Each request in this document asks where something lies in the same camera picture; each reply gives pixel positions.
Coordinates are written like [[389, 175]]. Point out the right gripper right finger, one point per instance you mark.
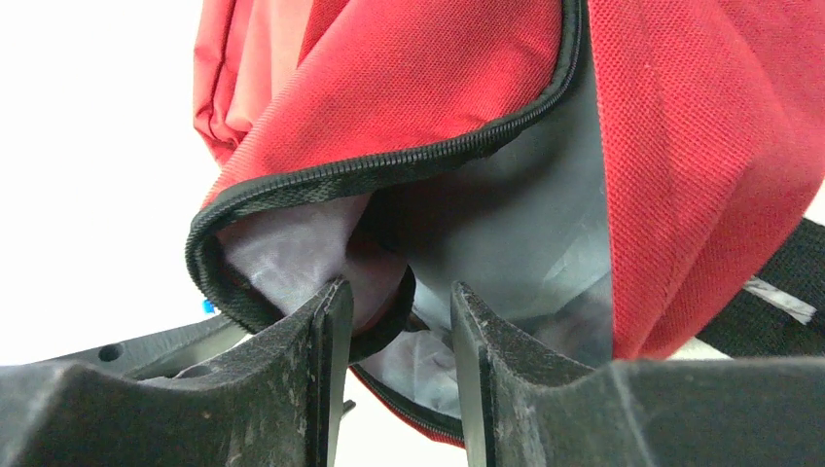
[[523, 404]]

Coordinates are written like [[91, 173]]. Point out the red backpack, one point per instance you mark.
[[615, 178]]

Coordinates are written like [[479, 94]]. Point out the blue capped pen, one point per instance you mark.
[[208, 307]]

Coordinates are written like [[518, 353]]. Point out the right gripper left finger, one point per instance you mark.
[[273, 400]]

